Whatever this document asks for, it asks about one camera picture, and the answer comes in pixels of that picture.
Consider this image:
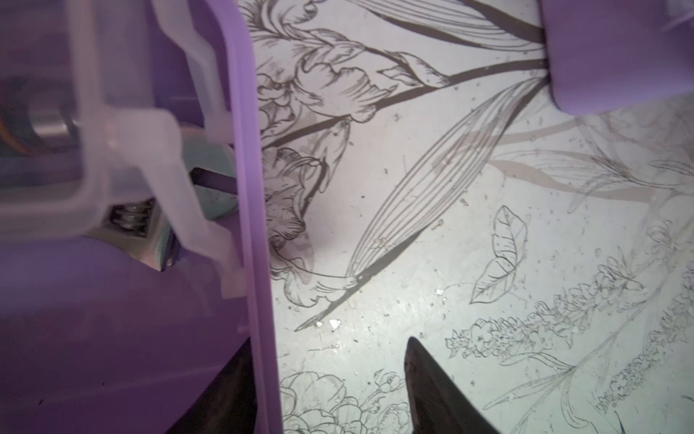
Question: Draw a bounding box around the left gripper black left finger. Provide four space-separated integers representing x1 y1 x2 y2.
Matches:
166 339 258 434

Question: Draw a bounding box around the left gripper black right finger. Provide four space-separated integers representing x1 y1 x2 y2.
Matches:
404 336 498 434

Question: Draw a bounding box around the purple toolbox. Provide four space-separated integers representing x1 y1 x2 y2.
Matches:
540 0 693 116
1 1 282 433

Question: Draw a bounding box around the silver adjustable wrench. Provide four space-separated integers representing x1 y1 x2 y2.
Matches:
88 126 238 271

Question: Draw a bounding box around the black orange ringed screwdriver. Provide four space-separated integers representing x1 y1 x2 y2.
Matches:
1 76 81 157

